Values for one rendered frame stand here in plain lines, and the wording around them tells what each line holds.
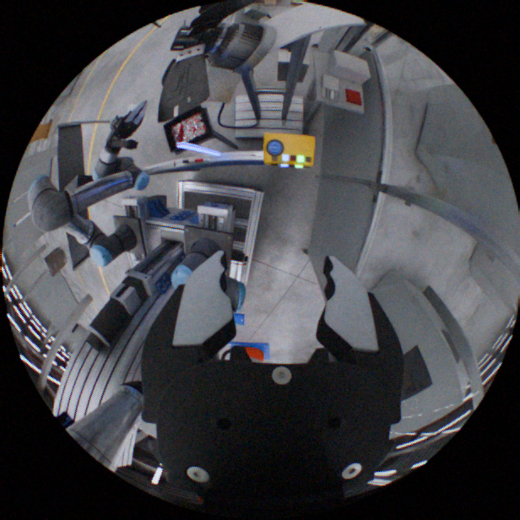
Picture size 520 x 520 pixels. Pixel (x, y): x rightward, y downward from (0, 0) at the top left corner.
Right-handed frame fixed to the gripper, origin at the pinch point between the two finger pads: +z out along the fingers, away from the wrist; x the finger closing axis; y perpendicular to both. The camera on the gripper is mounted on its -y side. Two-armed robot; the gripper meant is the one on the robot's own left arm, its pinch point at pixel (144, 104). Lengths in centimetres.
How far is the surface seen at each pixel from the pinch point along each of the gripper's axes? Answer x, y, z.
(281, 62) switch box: 34, 5, 54
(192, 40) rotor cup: -3.5, 6.4, 24.9
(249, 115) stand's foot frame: 108, 24, 31
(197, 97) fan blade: -0.8, -18.1, 12.5
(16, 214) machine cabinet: -91, 419, -443
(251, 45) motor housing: 5.1, -3.8, 36.8
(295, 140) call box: 15, -40, 26
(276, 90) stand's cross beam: 60, 5, 49
